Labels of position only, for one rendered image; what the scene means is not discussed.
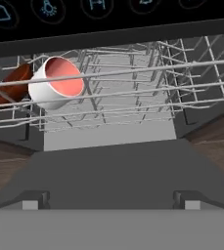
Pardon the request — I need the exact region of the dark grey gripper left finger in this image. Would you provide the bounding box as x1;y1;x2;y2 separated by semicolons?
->
0;189;51;211

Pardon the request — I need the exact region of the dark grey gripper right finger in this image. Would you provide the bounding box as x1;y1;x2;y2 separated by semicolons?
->
172;189;224;211

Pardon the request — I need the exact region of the dark grey dishwasher door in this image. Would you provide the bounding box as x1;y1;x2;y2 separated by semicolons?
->
0;138;224;211

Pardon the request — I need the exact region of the white cup with pink inside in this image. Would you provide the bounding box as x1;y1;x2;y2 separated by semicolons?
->
27;56;85;111

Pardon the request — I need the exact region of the brown bowl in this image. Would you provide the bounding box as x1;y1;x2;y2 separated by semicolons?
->
0;62;35;106

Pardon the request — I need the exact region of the black dishwasher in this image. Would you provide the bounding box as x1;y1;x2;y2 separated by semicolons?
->
0;0;224;152

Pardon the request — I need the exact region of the grey wire dishwasher rack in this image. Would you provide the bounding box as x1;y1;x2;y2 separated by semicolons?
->
0;34;224;133

